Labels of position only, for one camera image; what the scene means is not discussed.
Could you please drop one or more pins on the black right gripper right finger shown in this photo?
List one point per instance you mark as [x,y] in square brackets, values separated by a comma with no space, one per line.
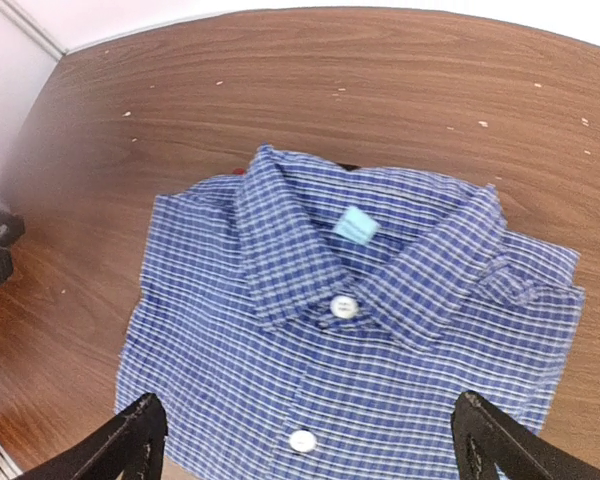
[488,442]

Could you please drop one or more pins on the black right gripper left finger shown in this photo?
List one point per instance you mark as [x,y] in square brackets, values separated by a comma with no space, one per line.
[129,446]

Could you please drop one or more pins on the blue small-check long sleeve shirt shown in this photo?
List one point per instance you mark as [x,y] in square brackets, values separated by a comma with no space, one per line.
[303,321]

